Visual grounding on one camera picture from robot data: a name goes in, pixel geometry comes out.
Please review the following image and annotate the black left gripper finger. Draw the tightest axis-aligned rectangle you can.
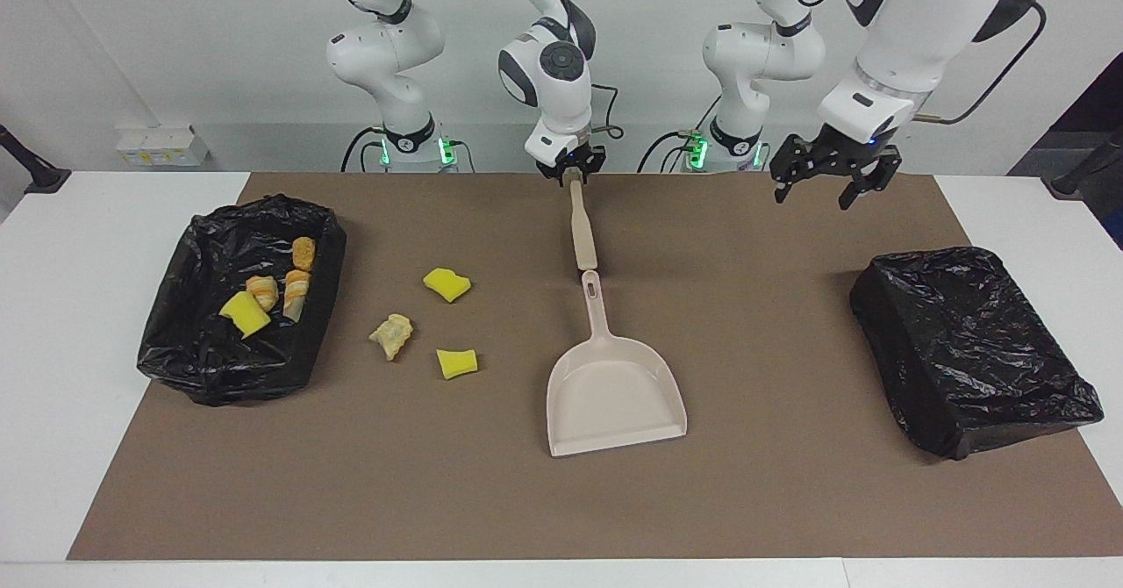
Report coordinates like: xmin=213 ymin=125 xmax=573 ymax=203
xmin=770 ymin=136 xmax=830 ymax=204
xmin=839 ymin=147 xmax=903 ymax=212

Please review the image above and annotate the beige hand brush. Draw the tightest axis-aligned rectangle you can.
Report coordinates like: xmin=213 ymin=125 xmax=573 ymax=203
xmin=569 ymin=180 xmax=599 ymax=273

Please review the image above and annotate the yellow sponge piece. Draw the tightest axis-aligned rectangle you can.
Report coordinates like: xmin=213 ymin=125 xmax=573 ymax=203
xmin=423 ymin=268 xmax=472 ymax=304
xmin=436 ymin=348 xmax=480 ymax=381
xmin=219 ymin=291 xmax=271 ymax=339

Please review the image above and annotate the beige plastic dustpan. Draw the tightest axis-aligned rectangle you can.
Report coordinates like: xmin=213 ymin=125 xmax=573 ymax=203
xmin=546 ymin=269 xmax=689 ymax=458

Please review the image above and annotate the pale flaky pastry piece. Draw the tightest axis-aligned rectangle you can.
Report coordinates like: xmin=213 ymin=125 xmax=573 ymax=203
xmin=282 ymin=269 xmax=311 ymax=322

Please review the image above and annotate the black bag lined bin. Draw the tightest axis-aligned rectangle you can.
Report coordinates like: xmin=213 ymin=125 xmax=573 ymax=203
xmin=136 ymin=195 xmax=348 ymax=407
xmin=848 ymin=247 xmax=1105 ymax=462

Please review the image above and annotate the black stand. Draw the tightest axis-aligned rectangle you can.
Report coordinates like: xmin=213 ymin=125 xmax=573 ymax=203
xmin=1042 ymin=127 xmax=1123 ymax=198
xmin=0 ymin=123 xmax=72 ymax=195

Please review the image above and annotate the brown table mat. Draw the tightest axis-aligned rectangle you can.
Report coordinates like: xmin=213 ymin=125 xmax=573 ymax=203
xmin=68 ymin=171 xmax=1123 ymax=561

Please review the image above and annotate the white socket box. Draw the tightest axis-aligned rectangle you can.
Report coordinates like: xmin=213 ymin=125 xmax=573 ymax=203
xmin=117 ymin=127 xmax=210 ymax=166

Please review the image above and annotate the black base cable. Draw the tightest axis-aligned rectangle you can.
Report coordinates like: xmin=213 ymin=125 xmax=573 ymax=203
xmin=638 ymin=92 xmax=725 ymax=173
xmin=340 ymin=125 xmax=387 ymax=173

